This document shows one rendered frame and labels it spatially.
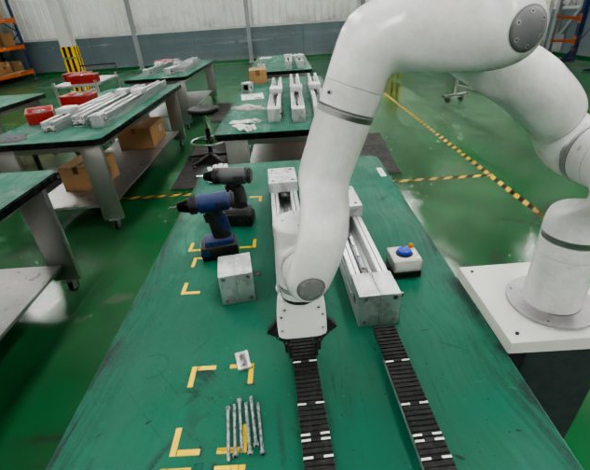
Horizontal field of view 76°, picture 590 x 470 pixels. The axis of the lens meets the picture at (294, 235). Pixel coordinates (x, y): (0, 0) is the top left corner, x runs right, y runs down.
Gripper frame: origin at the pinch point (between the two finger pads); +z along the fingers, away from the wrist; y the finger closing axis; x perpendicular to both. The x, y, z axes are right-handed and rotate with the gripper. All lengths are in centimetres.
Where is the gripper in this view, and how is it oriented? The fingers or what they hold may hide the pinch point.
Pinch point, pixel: (303, 346)
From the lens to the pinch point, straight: 85.6
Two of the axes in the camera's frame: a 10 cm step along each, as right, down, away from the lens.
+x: -0.8, -5.0, 8.6
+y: 10.0, -0.9, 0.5
